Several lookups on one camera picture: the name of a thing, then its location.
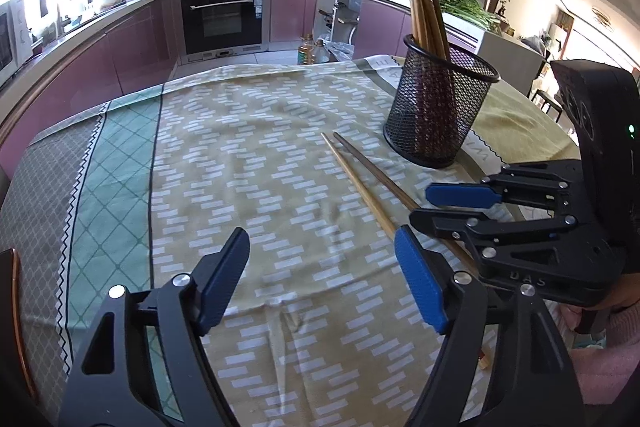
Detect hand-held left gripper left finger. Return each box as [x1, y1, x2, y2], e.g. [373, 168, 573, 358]
[59, 227, 251, 427]

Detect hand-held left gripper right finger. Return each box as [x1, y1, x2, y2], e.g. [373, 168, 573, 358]
[394, 224, 586, 427]

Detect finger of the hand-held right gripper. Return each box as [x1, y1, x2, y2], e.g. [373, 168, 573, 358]
[409, 208, 601, 260]
[426, 161, 585, 210]

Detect floral-end wooden chopstick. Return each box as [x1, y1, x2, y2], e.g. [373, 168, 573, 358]
[332, 131, 483, 273]
[321, 132, 493, 369]

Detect black mesh utensil holder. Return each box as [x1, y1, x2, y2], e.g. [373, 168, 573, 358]
[383, 33, 502, 168]

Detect bunch of wooden chopsticks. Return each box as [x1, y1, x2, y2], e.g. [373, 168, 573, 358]
[395, 0, 453, 158]

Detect person's right forearm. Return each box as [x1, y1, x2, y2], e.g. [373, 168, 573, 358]
[560, 287, 640, 388]

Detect dark stool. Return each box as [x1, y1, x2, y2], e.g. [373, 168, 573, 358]
[529, 88, 568, 124]

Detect plain olive tablecloth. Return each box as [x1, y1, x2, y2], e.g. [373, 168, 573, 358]
[465, 77, 583, 228]

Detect white low cabinet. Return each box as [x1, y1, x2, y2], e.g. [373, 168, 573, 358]
[445, 24, 548, 98]

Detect patterned yellow-green tablecloth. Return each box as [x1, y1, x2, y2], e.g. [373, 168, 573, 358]
[0, 54, 581, 427]

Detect bunch of green vegetables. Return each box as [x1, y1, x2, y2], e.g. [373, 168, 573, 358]
[435, 0, 503, 32]

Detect cooking oil bottle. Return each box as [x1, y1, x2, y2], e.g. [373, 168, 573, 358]
[298, 33, 329, 66]

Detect brown wooden chair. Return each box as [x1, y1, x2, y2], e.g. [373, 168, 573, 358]
[0, 248, 40, 403]

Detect black built-in oven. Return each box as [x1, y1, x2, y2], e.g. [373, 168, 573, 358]
[179, 0, 266, 58]

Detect purple kitchen cabinets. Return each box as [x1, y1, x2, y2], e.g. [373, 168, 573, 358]
[0, 0, 486, 178]

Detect white microwave oven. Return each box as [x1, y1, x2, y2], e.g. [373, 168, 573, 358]
[0, 0, 33, 75]

